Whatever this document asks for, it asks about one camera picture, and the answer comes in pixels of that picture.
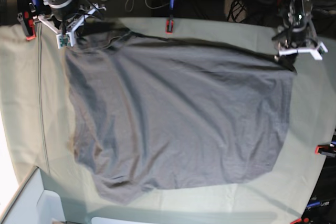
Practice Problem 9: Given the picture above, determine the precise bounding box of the gripper body image right arm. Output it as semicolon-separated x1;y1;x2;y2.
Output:
272;25;318;50

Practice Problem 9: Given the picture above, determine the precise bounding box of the gripper body image left arm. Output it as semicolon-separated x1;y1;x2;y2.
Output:
50;6;85;30

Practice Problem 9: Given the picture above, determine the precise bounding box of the grey t-shirt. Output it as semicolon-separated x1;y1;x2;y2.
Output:
65;30;295;204

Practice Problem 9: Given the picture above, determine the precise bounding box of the red black clamp left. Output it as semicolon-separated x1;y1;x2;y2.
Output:
17;0;40;40

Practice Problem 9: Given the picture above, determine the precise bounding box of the red black clamp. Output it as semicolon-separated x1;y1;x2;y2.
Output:
17;0;40;40
165;0;175;34
315;141;336;158

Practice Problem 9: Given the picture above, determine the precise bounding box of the red black clamp right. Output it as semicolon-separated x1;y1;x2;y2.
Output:
315;141;336;158

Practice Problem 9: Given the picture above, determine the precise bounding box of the red black clamp middle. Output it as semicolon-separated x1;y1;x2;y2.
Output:
165;0;175;34

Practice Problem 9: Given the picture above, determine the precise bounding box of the light green table cloth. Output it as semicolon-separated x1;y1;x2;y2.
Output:
1;18;335;223

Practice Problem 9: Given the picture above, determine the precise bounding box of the red clamp bottom right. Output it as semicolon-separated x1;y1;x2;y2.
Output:
290;217;310;224

